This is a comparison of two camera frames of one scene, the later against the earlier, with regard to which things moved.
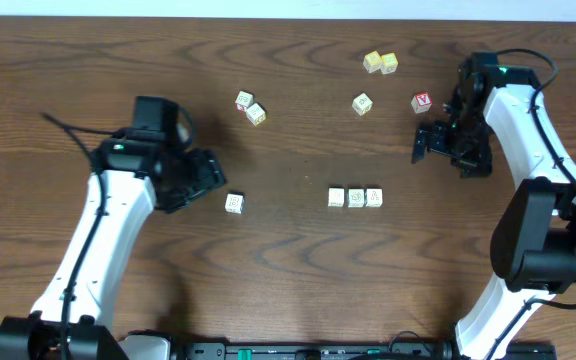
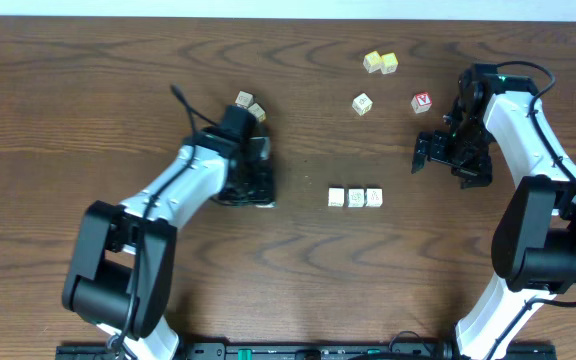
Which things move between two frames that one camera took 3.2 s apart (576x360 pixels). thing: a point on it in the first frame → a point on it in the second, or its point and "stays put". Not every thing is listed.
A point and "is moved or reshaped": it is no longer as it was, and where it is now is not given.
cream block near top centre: [362, 104] stays put
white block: [336, 197] stays put
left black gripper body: [204, 176] → [254, 185]
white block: [235, 203] is moved or reshaped
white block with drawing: [356, 198] stays put
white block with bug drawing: [374, 198] stays put
